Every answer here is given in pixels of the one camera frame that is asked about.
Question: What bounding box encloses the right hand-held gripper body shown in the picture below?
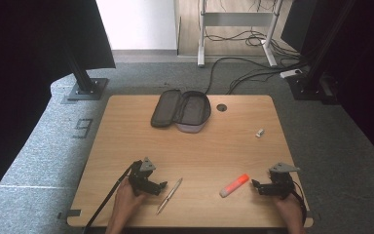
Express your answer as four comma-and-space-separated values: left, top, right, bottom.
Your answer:
265, 162, 302, 200

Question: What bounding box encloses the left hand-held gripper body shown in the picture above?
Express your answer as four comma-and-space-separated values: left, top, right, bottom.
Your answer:
128, 157, 160, 197

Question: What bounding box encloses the dark grey pencil case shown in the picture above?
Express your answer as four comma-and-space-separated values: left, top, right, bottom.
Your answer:
150, 89, 212, 134

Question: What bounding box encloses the person's left hand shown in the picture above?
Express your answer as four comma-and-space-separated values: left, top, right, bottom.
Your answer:
112, 177, 148, 223

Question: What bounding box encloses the person's right hand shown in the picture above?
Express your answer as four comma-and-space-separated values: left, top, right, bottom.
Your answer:
273, 191, 307, 226

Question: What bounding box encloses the silver pen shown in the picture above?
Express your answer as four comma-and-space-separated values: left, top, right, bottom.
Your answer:
156, 176, 184, 215

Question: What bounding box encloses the orange highlighter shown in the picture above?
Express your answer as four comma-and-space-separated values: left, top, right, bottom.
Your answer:
219, 173, 250, 199

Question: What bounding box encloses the white power strip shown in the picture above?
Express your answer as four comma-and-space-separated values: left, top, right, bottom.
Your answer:
279, 68, 303, 79

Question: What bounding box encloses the black curtain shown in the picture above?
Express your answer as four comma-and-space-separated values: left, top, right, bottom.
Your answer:
280, 0, 374, 172
0, 0, 117, 213

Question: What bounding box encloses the right hand-held gripper black cable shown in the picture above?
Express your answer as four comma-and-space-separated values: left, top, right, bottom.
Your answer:
291, 189, 308, 226

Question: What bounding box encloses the hand-held gripper black cable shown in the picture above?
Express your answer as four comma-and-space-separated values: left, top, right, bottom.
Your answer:
291, 189, 308, 226
82, 163, 134, 234

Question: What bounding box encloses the left hand-held gripper black cable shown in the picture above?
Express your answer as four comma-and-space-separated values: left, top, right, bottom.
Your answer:
82, 163, 134, 234

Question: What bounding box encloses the black stand with base plate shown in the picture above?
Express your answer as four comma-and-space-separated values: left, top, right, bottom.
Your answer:
286, 0, 358, 105
62, 45, 109, 101

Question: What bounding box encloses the long black floor cable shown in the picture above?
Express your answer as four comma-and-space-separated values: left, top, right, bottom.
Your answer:
204, 56, 274, 96

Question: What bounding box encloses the tangle of black cables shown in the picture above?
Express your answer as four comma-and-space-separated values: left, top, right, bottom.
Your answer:
204, 28, 306, 96

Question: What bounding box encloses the white desk frame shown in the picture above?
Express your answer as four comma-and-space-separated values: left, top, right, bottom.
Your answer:
197, 0, 285, 68

